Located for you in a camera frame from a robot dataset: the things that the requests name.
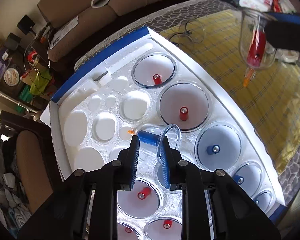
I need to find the yellow plaid cloth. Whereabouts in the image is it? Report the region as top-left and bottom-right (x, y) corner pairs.
(157, 9), (300, 176)

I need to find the white paper sheet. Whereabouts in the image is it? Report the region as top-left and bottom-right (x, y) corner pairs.
(50, 16), (79, 50)

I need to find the green bag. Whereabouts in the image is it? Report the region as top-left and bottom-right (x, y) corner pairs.
(29, 69), (52, 95)

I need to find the blue white cardboard box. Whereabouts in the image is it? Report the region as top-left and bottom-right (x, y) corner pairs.
(39, 26), (291, 240)

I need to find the brown chair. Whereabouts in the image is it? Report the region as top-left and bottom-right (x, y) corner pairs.
(0, 111), (63, 213)

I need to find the round biscuit tin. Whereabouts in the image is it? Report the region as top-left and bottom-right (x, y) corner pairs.
(4, 68), (20, 87)

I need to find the white foam tray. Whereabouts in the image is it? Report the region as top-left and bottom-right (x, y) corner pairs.
(58, 38), (281, 240)

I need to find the small clear cup blue valve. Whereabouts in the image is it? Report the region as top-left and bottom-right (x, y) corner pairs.
(127, 124), (181, 163)

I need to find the large clear cup red valve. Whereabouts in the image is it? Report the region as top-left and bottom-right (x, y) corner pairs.
(158, 82), (209, 131)

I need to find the grey pebble pattern mat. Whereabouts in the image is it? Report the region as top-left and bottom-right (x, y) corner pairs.
(75, 0), (300, 203)

